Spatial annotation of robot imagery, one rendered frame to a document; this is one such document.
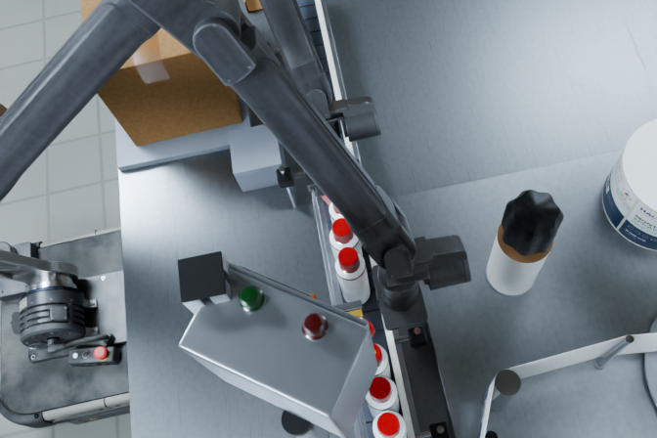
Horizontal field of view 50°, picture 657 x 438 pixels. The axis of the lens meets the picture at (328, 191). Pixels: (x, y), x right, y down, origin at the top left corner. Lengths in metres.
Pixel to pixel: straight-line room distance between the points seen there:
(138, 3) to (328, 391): 0.42
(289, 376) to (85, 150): 2.09
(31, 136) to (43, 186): 1.87
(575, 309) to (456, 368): 0.24
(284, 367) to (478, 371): 0.65
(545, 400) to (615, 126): 0.60
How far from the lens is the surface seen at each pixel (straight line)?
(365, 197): 0.88
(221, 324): 0.72
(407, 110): 1.54
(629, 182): 1.30
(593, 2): 1.75
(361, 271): 1.17
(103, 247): 2.23
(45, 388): 2.18
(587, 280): 1.37
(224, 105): 1.48
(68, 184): 2.67
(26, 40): 3.11
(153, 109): 1.47
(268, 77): 0.78
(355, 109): 1.22
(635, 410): 1.33
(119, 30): 0.76
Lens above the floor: 2.15
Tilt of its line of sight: 64 degrees down
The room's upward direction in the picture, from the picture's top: 14 degrees counter-clockwise
